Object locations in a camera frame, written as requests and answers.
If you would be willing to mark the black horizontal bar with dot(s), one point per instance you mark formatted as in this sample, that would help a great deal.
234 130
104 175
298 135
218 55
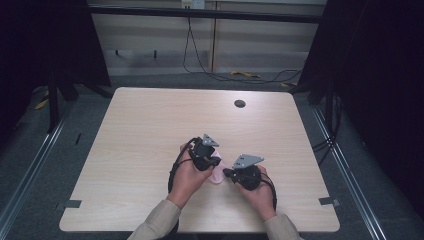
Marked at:
206 14

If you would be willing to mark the grey tape strip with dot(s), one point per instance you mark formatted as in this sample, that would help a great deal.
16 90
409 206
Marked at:
329 201
73 203

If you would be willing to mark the pink ankle sock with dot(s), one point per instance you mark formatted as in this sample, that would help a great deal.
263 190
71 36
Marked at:
218 176

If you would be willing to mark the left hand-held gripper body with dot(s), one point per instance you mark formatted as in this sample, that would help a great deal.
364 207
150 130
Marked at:
201 155

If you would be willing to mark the metal floor rail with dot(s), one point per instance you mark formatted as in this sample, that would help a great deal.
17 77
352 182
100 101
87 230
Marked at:
350 180
30 173

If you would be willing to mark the person's left hand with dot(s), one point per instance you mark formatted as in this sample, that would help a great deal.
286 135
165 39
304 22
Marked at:
186 180

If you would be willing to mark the white wall socket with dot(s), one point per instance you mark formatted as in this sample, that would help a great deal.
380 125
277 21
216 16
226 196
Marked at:
193 3

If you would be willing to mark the black metal stand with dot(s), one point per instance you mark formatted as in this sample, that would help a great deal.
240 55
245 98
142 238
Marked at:
329 110
53 106

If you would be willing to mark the black curtain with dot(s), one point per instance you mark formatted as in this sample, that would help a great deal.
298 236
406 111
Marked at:
43 40
376 83

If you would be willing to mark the person's right hand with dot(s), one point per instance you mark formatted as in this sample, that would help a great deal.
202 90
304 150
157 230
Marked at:
260 200

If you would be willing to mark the yellow floor tape piece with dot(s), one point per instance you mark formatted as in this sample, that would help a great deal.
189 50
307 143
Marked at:
41 103
287 85
245 74

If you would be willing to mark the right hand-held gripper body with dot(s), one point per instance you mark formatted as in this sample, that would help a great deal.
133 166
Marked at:
248 178

